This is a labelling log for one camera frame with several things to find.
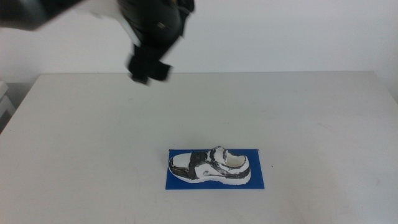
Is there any white and black toy shoe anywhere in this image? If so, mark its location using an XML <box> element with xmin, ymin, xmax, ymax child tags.
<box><xmin>167</xmin><ymin>145</ymin><xmax>251</xmax><ymax>187</ymax></box>

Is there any blue rectangular mat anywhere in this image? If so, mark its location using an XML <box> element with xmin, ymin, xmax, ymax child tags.
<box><xmin>165</xmin><ymin>148</ymin><xmax>266</xmax><ymax>190</ymax></box>

